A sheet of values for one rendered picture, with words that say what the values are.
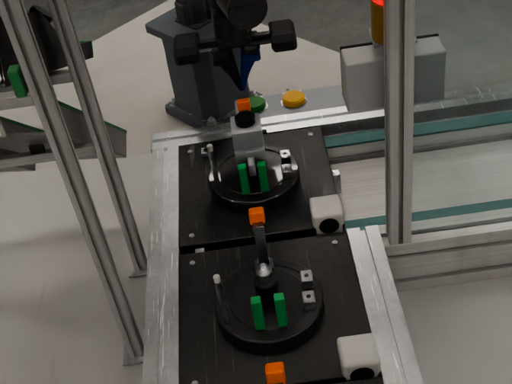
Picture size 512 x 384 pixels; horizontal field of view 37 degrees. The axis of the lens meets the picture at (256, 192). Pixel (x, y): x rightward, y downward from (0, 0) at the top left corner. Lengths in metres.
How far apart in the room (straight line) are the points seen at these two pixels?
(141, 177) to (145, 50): 0.47
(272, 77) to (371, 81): 0.70
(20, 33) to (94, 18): 3.18
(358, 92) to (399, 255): 0.27
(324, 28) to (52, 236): 2.38
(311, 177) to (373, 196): 0.11
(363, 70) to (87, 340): 0.57
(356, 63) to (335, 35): 2.55
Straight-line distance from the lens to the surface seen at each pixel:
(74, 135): 1.05
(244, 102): 1.16
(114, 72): 1.73
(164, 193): 1.21
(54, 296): 1.24
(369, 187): 1.22
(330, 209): 1.08
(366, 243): 1.08
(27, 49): 0.80
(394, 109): 0.92
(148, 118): 1.56
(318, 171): 1.18
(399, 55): 0.89
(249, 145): 1.09
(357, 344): 0.92
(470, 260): 1.13
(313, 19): 3.60
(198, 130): 1.32
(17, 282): 1.29
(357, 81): 0.92
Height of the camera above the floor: 1.72
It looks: 41 degrees down
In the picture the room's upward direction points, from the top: 9 degrees counter-clockwise
